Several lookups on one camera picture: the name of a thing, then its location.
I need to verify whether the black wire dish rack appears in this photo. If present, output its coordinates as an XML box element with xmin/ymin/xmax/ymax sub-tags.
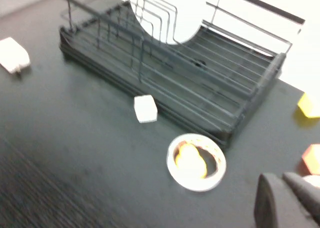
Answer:
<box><xmin>53</xmin><ymin>0</ymin><xmax>306</xmax><ymax>148</ymax></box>

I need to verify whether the grey round plate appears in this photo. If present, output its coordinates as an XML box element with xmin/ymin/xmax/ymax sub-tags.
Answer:
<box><xmin>129</xmin><ymin>0</ymin><xmax>204</xmax><ymax>46</ymax></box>

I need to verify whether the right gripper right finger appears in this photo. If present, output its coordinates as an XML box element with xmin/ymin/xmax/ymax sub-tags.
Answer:
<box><xmin>282</xmin><ymin>172</ymin><xmax>320</xmax><ymax>228</ymax></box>

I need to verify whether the white double-sided tape roll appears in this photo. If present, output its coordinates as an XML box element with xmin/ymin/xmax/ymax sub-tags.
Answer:
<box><xmin>301</xmin><ymin>174</ymin><xmax>320</xmax><ymax>188</ymax></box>
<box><xmin>166</xmin><ymin>133</ymin><xmax>228</xmax><ymax>192</ymax></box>

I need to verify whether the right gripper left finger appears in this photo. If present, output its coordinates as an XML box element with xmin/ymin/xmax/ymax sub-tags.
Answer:
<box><xmin>254</xmin><ymin>173</ymin><xmax>316</xmax><ymax>228</ymax></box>

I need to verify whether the white charger plug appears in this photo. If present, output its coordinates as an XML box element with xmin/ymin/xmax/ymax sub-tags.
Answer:
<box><xmin>0</xmin><ymin>37</ymin><xmax>31</xmax><ymax>75</ymax></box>

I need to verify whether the yellow rubber duck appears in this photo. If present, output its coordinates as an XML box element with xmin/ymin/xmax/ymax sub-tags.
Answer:
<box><xmin>174</xmin><ymin>143</ymin><xmax>208</xmax><ymax>180</ymax></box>

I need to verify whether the white foam cube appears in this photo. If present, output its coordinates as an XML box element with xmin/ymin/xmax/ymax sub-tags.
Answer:
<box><xmin>133</xmin><ymin>94</ymin><xmax>158</xmax><ymax>124</ymax></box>

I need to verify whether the yellow foam cube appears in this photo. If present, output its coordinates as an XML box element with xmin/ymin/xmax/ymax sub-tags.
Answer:
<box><xmin>297</xmin><ymin>92</ymin><xmax>320</xmax><ymax>119</ymax></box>

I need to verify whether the orange foam cube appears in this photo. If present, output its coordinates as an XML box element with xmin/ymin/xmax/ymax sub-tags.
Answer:
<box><xmin>301</xmin><ymin>144</ymin><xmax>320</xmax><ymax>176</ymax></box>

